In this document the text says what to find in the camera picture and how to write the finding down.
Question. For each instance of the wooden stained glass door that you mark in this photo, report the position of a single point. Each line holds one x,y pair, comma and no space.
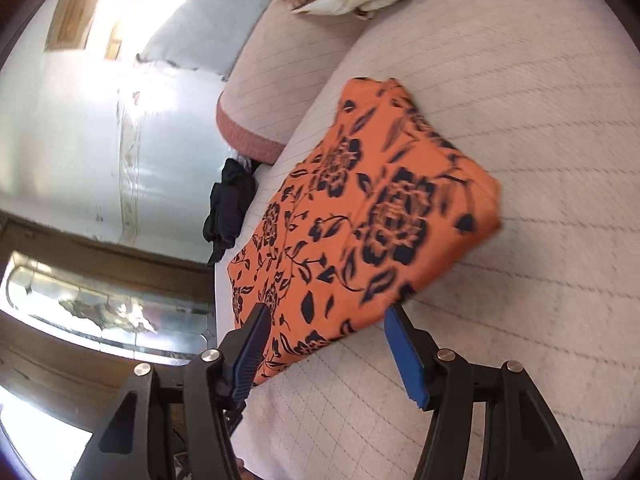
50,360

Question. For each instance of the framed wall plaque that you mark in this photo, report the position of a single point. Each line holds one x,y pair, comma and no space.
75,15

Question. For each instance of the orange floral shirt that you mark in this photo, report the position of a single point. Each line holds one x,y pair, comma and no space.
360,210

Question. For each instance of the pink sofa armrest bolster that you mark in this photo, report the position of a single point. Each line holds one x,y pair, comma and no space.
280,85

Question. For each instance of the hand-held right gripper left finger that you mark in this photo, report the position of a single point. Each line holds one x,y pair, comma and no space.
250,355

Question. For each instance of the grey-blue pillow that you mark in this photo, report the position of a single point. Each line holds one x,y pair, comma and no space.
210,35

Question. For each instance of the yellow light switch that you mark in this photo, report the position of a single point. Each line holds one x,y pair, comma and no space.
113,40

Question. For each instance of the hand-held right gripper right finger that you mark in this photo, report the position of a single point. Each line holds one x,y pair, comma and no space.
405,355

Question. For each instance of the black clothes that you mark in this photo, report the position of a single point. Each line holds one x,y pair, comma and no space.
230,200

